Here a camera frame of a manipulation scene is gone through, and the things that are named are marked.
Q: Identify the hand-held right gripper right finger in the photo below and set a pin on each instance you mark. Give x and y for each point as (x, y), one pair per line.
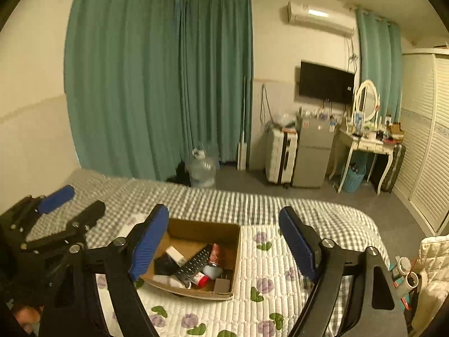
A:
(298, 242)

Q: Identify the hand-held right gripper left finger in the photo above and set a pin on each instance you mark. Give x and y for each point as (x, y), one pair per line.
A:
(149, 242)

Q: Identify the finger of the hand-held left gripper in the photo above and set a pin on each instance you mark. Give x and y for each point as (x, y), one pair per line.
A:
(56, 198)
(86, 216)

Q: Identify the black power adapter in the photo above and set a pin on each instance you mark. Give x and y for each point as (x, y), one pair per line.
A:
(163, 265)

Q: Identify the white rectangular box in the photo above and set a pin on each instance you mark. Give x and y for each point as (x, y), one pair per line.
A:
(176, 255)

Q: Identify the small white object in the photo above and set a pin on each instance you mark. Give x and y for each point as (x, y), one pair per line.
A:
(166, 281)

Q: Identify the black remote control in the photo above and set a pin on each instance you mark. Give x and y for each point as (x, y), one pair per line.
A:
(193, 265)

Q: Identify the copper thread spool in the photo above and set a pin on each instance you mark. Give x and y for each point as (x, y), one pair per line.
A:
(215, 253)

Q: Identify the brown cardboard box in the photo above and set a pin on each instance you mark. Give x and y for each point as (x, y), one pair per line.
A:
(231, 252)

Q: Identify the light blue earbuds case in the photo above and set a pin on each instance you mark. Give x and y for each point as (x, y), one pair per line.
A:
(212, 271)

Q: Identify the white charger plug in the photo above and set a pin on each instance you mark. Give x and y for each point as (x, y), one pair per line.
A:
(222, 283)

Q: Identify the person's left hand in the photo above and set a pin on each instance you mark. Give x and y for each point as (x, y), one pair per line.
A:
(28, 317)

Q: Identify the blue plastic basket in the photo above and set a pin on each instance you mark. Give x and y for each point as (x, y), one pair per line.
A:
(353, 180)

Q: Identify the white suitcase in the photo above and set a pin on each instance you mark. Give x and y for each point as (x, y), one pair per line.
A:
(279, 158)

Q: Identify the clear water jug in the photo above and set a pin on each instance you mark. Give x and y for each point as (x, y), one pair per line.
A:
(201, 170)

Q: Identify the small grey fridge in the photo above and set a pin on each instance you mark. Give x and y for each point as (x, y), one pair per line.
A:
(314, 154)

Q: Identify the white paper cup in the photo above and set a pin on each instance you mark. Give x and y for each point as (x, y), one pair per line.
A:
(403, 265)

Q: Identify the white dressing table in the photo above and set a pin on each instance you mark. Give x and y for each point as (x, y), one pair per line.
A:
(364, 145)

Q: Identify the dark suitcase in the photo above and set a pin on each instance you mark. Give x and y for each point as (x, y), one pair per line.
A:
(391, 168)

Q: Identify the cup with brown contents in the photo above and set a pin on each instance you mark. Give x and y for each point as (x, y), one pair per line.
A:
(411, 281)

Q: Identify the clear plastic bag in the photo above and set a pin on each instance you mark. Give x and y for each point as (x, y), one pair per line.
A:
(286, 121)

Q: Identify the white mop pole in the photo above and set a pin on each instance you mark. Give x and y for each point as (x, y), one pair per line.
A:
(243, 130)

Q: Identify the wide teal curtain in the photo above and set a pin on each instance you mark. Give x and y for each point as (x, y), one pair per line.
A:
(119, 77)

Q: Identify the cream quilted jacket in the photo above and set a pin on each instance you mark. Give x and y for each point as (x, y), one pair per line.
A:
(433, 288)

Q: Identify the cream louvred wardrobe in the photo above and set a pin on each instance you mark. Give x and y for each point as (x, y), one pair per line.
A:
(428, 140)

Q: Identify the oval white mirror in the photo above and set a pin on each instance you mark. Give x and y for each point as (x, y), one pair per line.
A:
(371, 91)

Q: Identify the narrow teal curtain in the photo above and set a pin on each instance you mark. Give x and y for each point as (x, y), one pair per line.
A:
(379, 63)

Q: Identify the white air conditioner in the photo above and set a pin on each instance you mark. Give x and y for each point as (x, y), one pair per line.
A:
(319, 17)

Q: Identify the blue picture frame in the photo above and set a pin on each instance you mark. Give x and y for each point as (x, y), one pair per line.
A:
(359, 121)

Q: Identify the black wall television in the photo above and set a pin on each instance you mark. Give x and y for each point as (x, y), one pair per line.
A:
(326, 82)

